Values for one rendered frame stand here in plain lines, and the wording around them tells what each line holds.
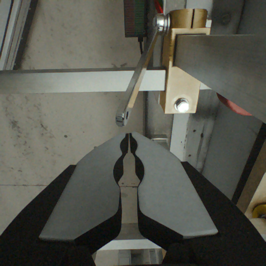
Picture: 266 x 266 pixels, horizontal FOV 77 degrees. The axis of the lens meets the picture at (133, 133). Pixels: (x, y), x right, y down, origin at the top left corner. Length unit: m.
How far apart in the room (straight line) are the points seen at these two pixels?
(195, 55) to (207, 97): 0.40
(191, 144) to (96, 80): 0.45
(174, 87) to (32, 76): 0.20
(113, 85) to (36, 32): 1.00
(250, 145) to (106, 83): 0.36
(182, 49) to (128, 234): 0.29
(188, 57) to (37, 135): 1.36
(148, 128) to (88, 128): 0.88
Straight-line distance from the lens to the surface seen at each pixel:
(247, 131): 0.49
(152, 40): 0.21
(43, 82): 0.29
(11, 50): 1.08
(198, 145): 0.65
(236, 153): 0.53
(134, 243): 0.34
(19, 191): 1.98
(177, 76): 0.26
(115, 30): 1.12
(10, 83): 0.31
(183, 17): 0.26
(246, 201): 0.43
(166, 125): 0.48
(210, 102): 0.58
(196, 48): 0.18
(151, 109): 0.45
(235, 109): 0.26
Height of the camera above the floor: 1.11
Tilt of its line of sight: 60 degrees down
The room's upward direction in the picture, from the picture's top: 178 degrees clockwise
